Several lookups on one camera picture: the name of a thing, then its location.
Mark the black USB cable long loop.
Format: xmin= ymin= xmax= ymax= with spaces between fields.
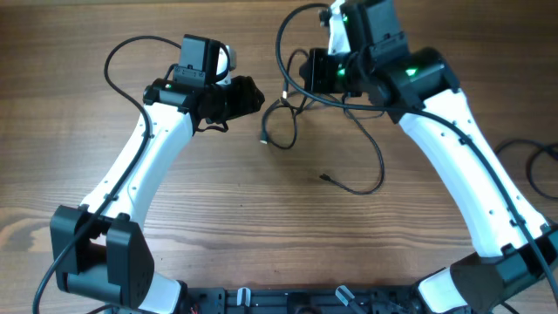
xmin=300 ymin=93 xmax=386 ymax=196

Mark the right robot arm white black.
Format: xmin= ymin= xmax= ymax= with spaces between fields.
xmin=300 ymin=1 xmax=557 ymax=313

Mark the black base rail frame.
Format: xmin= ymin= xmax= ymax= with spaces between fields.
xmin=176 ymin=285 xmax=429 ymax=314

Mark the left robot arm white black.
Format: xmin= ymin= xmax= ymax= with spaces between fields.
xmin=44 ymin=35 xmax=264 ymax=313

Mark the black thin USB cable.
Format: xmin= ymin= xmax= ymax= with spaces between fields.
xmin=494 ymin=138 xmax=558 ymax=201

